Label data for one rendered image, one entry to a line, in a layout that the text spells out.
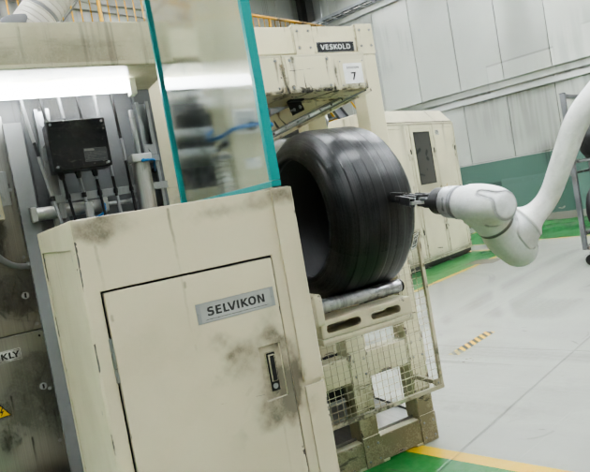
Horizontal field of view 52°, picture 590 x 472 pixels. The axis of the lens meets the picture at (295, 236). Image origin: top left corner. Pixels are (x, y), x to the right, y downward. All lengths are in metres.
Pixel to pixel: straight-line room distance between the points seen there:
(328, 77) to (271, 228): 1.36
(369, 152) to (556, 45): 11.70
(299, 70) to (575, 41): 11.31
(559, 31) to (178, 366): 12.81
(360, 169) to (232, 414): 0.99
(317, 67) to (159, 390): 1.60
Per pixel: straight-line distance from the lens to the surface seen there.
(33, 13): 2.11
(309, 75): 2.34
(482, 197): 1.54
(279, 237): 1.10
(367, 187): 1.83
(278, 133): 2.38
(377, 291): 1.99
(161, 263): 1.02
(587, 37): 13.34
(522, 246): 1.66
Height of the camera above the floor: 1.23
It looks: 3 degrees down
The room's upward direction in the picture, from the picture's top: 10 degrees counter-clockwise
